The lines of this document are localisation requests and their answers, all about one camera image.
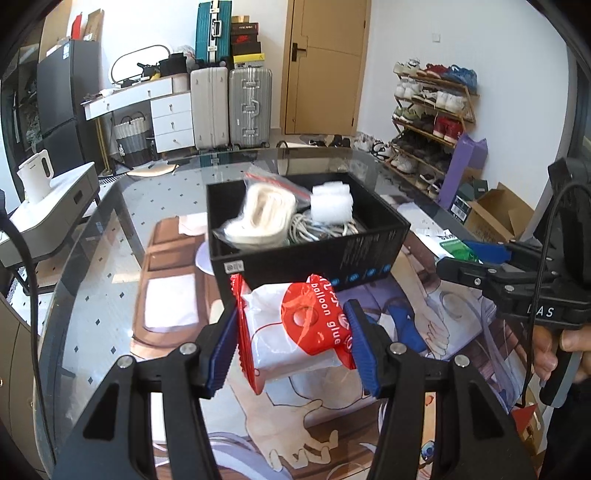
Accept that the green medicine sachet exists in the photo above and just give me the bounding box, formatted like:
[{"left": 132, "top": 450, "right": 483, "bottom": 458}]
[{"left": 438, "top": 230, "right": 480, "bottom": 263}]

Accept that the red balloon glue bag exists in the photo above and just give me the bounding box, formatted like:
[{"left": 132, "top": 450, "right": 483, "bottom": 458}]
[{"left": 230, "top": 274, "right": 356, "bottom": 395}]

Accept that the white charging cable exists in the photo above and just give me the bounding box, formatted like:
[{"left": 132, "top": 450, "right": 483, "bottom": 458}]
[{"left": 288, "top": 211, "right": 368, "bottom": 245}]

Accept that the white foam piece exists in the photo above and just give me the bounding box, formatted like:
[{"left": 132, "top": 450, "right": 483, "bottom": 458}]
[{"left": 310, "top": 182, "right": 353, "bottom": 225}]

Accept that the bagged white strap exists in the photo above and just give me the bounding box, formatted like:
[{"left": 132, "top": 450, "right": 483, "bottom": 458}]
[{"left": 212, "top": 167, "right": 314, "bottom": 248}]

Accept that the person's right hand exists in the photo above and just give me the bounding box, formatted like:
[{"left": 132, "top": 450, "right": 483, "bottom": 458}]
[{"left": 530, "top": 322, "right": 591, "bottom": 384}]

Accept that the open cardboard box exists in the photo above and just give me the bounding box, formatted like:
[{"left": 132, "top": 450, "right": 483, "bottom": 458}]
[{"left": 465, "top": 182, "right": 534, "bottom": 243}]

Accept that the black cardboard box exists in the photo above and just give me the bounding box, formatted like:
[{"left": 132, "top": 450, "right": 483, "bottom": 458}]
[{"left": 206, "top": 171, "right": 410, "bottom": 304}]

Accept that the shoe rack with shoes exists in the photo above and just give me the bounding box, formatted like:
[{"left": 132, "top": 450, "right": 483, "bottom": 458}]
[{"left": 390, "top": 58, "right": 478, "bottom": 199}]

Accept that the white low coffee table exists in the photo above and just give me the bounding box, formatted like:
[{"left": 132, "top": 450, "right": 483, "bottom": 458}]
[{"left": 10, "top": 163, "right": 99, "bottom": 266}]

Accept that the woven laundry basket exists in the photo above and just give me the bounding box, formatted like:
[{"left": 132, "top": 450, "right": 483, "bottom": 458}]
[{"left": 114, "top": 111, "right": 152, "bottom": 168}]

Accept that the silver suitcase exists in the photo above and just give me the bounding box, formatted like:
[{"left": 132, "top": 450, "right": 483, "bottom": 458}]
[{"left": 228, "top": 67, "right": 273, "bottom": 149}]

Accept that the white electric kettle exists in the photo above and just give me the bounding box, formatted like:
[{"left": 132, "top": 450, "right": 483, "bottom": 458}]
[{"left": 17, "top": 149, "right": 54, "bottom": 204}]

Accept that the white dressing desk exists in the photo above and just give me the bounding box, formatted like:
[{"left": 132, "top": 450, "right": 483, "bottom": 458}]
[{"left": 82, "top": 74, "right": 194, "bottom": 165}]

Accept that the wooden door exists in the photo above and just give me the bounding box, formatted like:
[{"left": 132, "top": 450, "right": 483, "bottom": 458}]
[{"left": 280, "top": 0, "right": 372, "bottom": 136}]

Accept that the white suitcase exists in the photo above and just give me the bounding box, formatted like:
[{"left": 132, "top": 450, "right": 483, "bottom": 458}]
[{"left": 189, "top": 67, "right": 229, "bottom": 151}]

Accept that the stack of shoe boxes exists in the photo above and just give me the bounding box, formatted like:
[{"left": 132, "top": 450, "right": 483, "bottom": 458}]
[{"left": 230, "top": 15, "right": 266, "bottom": 68}]

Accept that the oval vanity mirror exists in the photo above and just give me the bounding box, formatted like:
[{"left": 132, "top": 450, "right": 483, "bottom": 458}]
[{"left": 109, "top": 44, "right": 170, "bottom": 86}]

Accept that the black refrigerator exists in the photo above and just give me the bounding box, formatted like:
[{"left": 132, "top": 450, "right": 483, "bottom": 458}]
[{"left": 37, "top": 40, "right": 104, "bottom": 175}]

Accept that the teal suitcase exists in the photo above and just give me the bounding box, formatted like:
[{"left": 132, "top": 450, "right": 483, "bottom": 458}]
[{"left": 195, "top": 0, "right": 232, "bottom": 67}]

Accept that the tall black glass cabinet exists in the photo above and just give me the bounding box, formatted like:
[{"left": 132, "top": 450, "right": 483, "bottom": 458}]
[{"left": 0, "top": 0, "right": 75, "bottom": 199}]

